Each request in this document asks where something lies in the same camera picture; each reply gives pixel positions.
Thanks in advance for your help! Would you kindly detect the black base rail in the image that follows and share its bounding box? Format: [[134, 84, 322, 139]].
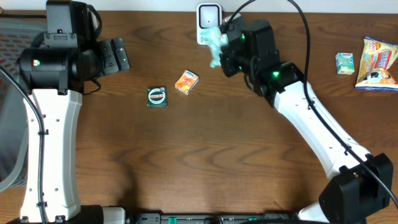
[[74, 206, 309, 224]]

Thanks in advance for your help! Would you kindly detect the teal Kleenex tissue pack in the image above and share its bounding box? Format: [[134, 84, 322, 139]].
[[335, 52, 354, 75]]

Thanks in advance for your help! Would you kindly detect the grey plastic shopping basket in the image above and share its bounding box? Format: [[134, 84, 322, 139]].
[[1, 19, 46, 192]]

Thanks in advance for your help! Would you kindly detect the orange Kleenex tissue pack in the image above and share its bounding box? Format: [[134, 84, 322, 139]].
[[174, 70, 199, 95]]

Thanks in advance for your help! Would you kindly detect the white barcode scanner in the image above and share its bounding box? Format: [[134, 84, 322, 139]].
[[197, 3, 223, 45]]

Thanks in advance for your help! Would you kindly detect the mint green wet wipes pack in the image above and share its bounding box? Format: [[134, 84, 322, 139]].
[[200, 27, 228, 68]]

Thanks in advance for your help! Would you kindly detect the cream yellow snack bag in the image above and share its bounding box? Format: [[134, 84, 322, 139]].
[[354, 36, 397, 92]]

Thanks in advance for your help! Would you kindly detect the green Zam-Buk box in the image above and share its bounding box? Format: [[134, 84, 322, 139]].
[[147, 86, 168, 108]]

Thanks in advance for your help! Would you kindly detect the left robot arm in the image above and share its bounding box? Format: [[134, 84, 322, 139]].
[[16, 1, 131, 224]]

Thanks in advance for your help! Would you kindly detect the left black cable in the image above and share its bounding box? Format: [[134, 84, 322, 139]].
[[0, 67, 50, 224]]

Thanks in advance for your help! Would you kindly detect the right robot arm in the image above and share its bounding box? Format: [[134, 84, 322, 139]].
[[220, 16, 394, 223]]

